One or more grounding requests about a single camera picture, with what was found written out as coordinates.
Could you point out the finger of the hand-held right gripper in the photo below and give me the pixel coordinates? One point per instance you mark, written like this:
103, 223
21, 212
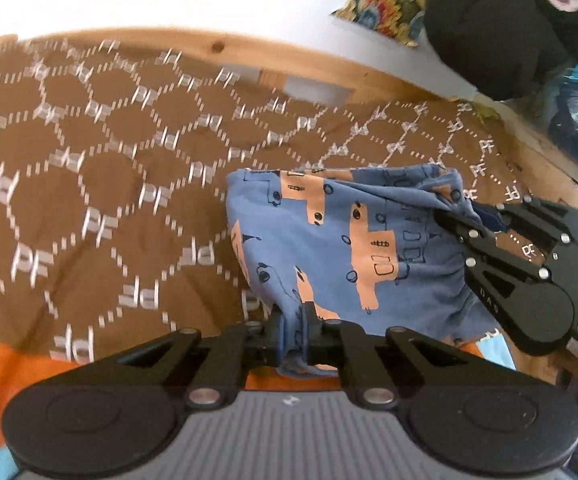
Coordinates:
539, 220
479, 247

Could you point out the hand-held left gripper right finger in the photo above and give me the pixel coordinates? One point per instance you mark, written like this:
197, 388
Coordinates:
314, 342

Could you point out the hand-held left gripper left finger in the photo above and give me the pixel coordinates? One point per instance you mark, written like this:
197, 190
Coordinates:
264, 346

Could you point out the blue pants with orange print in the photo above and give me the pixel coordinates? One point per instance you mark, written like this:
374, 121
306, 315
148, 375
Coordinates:
349, 240

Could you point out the black garment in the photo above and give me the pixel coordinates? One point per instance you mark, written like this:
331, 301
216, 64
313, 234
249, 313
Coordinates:
494, 25

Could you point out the brown patterned blanket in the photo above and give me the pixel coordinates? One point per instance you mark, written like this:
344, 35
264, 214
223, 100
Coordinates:
119, 160

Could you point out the floral cushion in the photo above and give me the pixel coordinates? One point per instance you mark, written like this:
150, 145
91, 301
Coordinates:
384, 0

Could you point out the wooden bed frame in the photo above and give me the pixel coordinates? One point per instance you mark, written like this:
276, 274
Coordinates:
319, 67

